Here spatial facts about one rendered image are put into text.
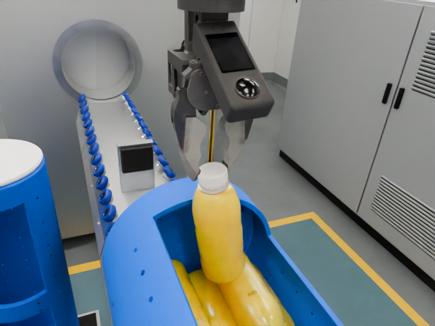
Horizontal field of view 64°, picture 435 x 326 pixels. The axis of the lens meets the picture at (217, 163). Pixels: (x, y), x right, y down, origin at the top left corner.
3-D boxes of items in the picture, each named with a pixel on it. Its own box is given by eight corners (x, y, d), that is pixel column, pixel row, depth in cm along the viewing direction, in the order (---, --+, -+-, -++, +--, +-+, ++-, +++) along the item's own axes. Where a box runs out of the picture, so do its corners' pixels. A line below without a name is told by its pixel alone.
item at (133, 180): (153, 183, 109) (151, 138, 101) (156, 190, 106) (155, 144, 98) (120, 188, 105) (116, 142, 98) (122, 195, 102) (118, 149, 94)
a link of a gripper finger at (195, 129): (184, 163, 48) (195, 99, 45) (198, 185, 44) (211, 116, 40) (162, 163, 47) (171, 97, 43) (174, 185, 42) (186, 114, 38)
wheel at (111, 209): (115, 202, 91) (109, 199, 90) (118, 212, 88) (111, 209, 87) (105, 215, 92) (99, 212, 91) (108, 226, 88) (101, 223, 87)
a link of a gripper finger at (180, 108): (201, 144, 43) (215, 75, 39) (206, 150, 42) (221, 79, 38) (164, 143, 41) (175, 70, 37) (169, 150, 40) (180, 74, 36)
